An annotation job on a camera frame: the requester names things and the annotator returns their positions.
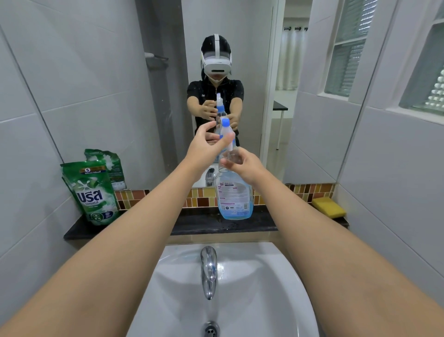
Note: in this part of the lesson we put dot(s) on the person's right hand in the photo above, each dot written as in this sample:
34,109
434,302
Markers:
248,166

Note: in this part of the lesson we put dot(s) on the person's left hand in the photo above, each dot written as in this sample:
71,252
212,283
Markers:
203,151

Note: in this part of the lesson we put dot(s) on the white blue spray trigger head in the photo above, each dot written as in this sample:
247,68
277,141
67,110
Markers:
227,133

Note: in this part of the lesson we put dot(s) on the clear hand soap bottle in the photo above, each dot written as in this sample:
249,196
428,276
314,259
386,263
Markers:
234,198

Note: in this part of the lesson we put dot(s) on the green detergent refill pouch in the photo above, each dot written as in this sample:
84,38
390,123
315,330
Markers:
93,194

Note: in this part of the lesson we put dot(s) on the person's left forearm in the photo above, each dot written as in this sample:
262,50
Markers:
104,270

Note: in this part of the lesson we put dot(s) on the person's right forearm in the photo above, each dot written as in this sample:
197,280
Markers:
347,270

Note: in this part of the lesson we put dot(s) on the brown mosaic tile strip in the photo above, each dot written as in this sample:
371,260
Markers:
201,198

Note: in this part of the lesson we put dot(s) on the black stone ledge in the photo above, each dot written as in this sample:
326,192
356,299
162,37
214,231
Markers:
208,222

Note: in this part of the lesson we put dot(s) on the yellow sponge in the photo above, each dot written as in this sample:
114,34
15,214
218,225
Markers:
329,207

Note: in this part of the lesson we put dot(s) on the chrome faucet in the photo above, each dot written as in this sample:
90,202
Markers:
209,270

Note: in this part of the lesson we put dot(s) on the white ceramic sink basin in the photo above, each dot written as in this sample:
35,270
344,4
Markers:
256,295

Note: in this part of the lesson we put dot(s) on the chrome sink drain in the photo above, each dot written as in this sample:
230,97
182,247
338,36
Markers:
211,329

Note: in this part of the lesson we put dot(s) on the glass block window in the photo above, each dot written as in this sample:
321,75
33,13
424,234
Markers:
430,90

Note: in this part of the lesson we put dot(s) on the wall mirror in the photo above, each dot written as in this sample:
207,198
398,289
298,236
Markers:
104,86

